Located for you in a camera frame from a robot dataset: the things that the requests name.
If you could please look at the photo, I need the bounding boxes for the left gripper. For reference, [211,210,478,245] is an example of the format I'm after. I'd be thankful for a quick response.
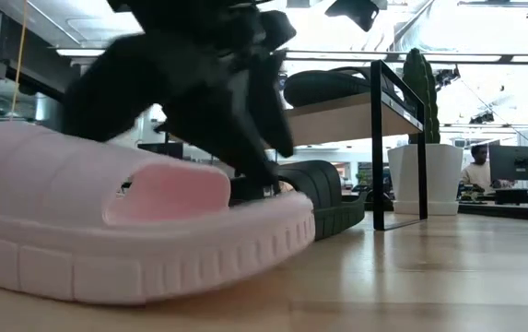
[63,31,295,195]

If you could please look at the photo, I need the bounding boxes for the black ridged slide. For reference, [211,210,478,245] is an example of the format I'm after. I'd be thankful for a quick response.
[283,66,387,110]
[229,160,367,242]

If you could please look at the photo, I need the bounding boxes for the pink foam slide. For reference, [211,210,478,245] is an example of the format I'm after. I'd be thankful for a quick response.
[0,120,316,305]

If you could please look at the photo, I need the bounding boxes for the green cactus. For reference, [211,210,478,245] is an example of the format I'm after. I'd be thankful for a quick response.
[402,47,441,145]

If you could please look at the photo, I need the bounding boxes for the black ceiling spotlight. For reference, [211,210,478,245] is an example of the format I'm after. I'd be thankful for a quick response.
[433,65,462,89]

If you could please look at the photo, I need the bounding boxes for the long ceiling light bar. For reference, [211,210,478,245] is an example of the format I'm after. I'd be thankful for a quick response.
[54,47,528,65]

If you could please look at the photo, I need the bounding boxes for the white hexagonal plant pot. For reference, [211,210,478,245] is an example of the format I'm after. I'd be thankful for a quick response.
[386,143,464,217]

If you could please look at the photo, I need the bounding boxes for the person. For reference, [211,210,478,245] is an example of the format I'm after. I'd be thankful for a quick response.
[460,144,518,194]

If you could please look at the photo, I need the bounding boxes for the black computer monitor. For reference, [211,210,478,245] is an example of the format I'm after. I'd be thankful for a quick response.
[488,145,528,183]

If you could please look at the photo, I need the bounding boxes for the dark office desk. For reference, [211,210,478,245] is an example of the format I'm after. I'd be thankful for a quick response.
[457,186,528,223]

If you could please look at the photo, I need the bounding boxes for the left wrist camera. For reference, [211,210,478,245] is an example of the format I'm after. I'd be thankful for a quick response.
[258,9,298,51]

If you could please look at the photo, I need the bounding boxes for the wooden shelf black metal frame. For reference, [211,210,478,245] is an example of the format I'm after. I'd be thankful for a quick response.
[272,59,429,231]

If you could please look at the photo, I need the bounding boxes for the yellow cable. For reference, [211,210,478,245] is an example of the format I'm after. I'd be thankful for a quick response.
[9,0,29,122]

